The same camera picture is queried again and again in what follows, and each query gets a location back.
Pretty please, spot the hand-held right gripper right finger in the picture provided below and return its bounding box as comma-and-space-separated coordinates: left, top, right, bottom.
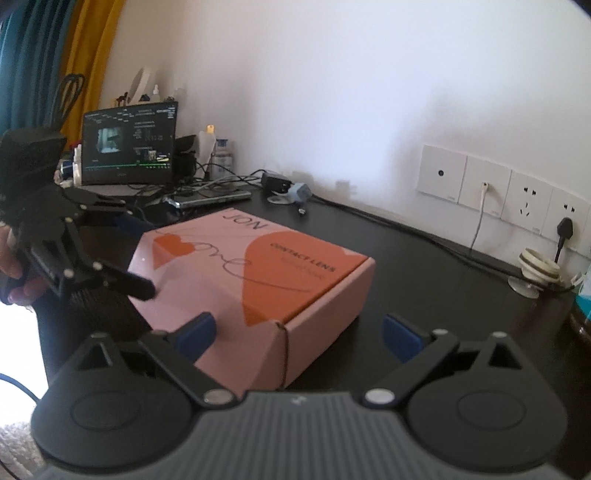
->
361, 313, 527, 408

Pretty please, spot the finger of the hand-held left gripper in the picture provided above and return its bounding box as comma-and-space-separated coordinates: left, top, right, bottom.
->
65, 219, 158, 302
58, 186, 156, 234

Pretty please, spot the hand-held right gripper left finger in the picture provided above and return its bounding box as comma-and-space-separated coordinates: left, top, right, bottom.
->
65, 311, 235, 408

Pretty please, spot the pink cardboard box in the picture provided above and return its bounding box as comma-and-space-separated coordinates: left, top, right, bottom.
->
127, 208, 376, 389

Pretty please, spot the black desktop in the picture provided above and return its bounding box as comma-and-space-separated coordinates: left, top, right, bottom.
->
36, 173, 591, 480

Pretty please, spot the person's left hand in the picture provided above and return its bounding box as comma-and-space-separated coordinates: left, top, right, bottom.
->
0, 227, 48, 306

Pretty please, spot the group of small bottles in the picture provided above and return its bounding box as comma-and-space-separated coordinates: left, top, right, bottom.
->
54, 143, 85, 186

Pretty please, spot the silver flat hub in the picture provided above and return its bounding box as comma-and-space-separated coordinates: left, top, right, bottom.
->
164, 189, 253, 209

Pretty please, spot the laptop screen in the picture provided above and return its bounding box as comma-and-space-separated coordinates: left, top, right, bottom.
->
81, 102, 179, 197

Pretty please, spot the teal curtain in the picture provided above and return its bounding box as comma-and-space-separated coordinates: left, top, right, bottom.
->
0, 0, 75, 136

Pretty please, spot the white bottle orange cap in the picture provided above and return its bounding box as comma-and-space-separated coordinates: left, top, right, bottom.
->
198, 124, 218, 181

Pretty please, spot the clear bottle blue cap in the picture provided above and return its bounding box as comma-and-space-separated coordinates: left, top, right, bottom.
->
214, 138, 234, 174

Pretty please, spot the yellow curtain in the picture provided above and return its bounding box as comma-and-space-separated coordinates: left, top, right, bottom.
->
59, 0, 126, 139

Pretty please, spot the white round mirror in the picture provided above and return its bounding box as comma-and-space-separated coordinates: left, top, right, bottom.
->
129, 68, 156, 103

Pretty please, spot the black power adapter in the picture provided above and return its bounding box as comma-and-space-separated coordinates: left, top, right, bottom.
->
261, 172, 293, 193

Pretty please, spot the beige round suction holder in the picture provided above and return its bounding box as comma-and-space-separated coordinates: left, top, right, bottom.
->
508, 248, 562, 299

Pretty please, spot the brown supplement bottle white cap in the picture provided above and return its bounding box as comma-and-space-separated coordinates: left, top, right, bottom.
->
570, 272, 591, 343

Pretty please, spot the black power plug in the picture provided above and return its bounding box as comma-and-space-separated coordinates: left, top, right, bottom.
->
553, 217, 576, 265

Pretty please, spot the white fluffy rug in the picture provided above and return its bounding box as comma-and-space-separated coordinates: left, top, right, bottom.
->
0, 422, 44, 480

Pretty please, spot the tangle of cables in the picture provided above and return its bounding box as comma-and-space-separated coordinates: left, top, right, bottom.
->
134, 168, 269, 208

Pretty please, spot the black power cable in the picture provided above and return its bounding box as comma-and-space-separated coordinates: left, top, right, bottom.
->
311, 194, 525, 273

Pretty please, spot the white data cable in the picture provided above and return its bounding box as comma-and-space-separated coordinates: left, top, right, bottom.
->
470, 182, 491, 254

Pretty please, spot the blue cable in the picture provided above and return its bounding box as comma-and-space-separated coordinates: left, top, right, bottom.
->
0, 373, 43, 403

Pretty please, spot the white wall data outlet plate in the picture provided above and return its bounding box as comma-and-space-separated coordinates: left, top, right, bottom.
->
461, 154, 512, 217

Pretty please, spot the white wall power socket plate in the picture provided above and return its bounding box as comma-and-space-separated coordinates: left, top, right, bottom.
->
542, 185, 591, 256
505, 170, 556, 237

